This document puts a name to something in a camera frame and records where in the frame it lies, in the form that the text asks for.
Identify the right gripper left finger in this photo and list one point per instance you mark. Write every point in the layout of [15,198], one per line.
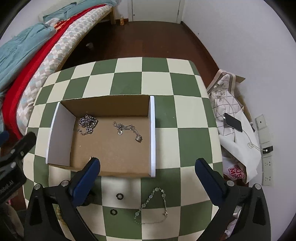
[41,222]

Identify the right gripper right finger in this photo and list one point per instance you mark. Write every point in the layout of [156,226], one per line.
[246,207]

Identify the red blanket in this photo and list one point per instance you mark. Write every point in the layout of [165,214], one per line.
[9,96]

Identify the red white plastic bag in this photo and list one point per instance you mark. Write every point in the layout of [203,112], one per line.
[234,172]

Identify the white patterned cloth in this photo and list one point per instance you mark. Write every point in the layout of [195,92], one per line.
[241,153]

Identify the black charger plug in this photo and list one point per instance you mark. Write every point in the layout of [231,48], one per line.
[267,150]

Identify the green cream checkered tablecloth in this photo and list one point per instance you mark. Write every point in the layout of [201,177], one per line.
[171,206]

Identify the black smartphone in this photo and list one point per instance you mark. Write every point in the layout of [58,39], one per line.
[232,122]

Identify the open cardboard box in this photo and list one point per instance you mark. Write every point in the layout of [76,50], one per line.
[118,130]

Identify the teal blanket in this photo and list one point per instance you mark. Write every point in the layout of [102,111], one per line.
[19,50]

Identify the checkered white mattress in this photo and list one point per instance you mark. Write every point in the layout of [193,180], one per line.
[50,60]

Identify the white door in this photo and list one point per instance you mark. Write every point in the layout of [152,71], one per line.
[155,10]

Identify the white wall outlet strip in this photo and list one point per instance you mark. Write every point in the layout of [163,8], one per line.
[264,138]

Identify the wooden bed frame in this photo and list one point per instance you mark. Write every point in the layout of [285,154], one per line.
[109,16]

